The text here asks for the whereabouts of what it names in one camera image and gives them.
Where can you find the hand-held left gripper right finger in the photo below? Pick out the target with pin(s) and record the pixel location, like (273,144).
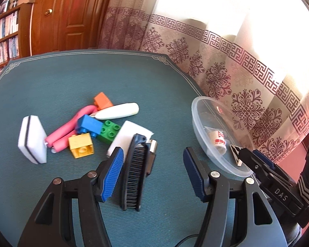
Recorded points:
(193,172)

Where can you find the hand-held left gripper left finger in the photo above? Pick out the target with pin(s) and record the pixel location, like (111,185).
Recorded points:
(113,175)

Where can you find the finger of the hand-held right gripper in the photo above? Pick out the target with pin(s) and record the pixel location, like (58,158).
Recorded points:
(264,158)
(251,160)

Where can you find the black comb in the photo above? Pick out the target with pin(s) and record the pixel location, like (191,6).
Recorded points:
(134,175)

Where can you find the brown bottle with gold cap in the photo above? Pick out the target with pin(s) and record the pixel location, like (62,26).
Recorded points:
(152,159)

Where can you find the plain white sponge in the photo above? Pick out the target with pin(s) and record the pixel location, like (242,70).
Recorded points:
(125,133)

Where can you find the green toy block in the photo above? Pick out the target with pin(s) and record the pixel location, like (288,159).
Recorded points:
(109,131)

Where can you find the yellow toy block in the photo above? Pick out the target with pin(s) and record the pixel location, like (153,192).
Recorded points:
(79,144)

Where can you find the blue toy block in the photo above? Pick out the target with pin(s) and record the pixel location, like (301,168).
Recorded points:
(88,124)

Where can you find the clear plastic bowl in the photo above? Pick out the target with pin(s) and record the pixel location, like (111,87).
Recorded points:
(203,113)

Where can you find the pink foam hair curler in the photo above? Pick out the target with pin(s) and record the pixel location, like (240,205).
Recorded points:
(67,131)

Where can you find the white cream tube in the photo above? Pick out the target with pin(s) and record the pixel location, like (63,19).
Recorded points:
(118,111)

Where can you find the orange toy block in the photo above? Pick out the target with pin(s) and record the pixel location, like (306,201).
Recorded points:
(103,99)

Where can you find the white sponge with black stripe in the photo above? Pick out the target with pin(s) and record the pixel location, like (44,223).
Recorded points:
(31,139)

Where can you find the teal cloth desktop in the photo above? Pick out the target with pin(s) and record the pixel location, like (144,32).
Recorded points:
(67,82)

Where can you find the white roll with red print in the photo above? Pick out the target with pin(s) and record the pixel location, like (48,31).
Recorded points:
(217,140)

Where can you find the cream patterned curtain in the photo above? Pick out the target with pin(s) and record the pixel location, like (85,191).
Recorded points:
(221,77)

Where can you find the brown wooden door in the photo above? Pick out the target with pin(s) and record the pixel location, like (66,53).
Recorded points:
(74,18)

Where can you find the wooden bookshelf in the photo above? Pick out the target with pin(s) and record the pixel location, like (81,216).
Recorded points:
(24,30)

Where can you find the brass door knob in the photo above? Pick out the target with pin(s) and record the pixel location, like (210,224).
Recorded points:
(48,11)

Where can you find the rows of books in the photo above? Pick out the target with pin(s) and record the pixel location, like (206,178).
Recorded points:
(5,30)

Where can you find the cardboard box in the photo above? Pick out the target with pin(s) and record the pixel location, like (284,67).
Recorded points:
(25,0)

